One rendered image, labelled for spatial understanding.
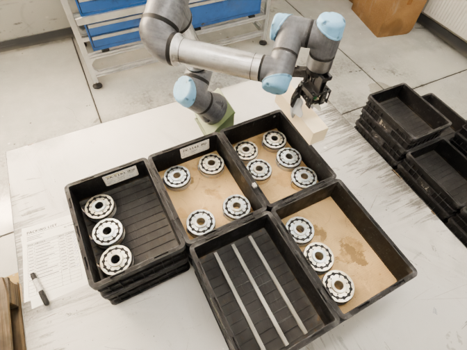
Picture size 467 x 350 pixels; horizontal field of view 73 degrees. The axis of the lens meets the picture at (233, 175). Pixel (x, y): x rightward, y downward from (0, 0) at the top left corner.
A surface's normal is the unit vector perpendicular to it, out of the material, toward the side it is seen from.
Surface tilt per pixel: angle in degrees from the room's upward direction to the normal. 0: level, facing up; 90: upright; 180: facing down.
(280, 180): 0
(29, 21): 90
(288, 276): 0
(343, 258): 0
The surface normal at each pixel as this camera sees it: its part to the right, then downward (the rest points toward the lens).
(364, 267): 0.04, -0.57
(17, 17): 0.43, 0.75
